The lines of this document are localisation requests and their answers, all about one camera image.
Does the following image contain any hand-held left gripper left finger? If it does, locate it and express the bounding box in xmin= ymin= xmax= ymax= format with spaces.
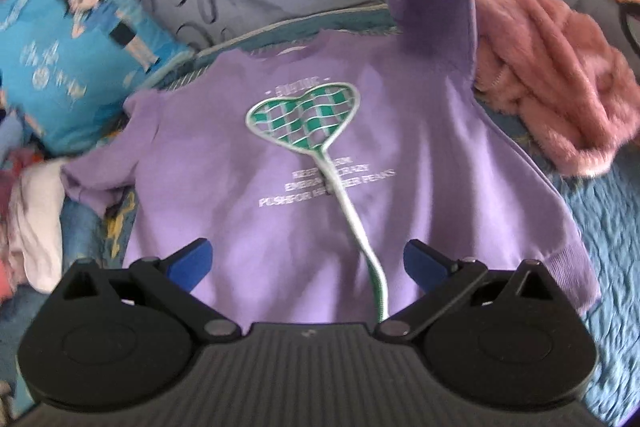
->
xmin=52 ymin=238 xmax=243 ymax=342

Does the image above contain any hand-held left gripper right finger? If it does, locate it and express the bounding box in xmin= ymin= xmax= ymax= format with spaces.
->
xmin=375 ymin=239 xmax=566 ymax=342

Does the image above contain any purple sweatshirt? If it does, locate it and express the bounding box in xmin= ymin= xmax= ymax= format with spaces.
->
xmin=60 ymin=0 xmax=603 ymax=323

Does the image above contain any pink fluffy garment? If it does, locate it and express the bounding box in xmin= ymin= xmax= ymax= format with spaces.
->
xmin=472 ymin=0 xmax=640 ymax=178

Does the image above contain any white cloth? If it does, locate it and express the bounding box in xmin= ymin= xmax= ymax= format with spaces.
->
xmin=9 ymin=159 xmax=68 ymax=294

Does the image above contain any blue floral quilted blanket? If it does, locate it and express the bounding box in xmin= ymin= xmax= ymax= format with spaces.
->
xmin=0 ymin=4 xmax=640 ymax=408

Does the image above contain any blue cartoon cushion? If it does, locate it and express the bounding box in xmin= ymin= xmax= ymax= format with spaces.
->
xmin=0 ymin=0 xmax=196 ymax=158

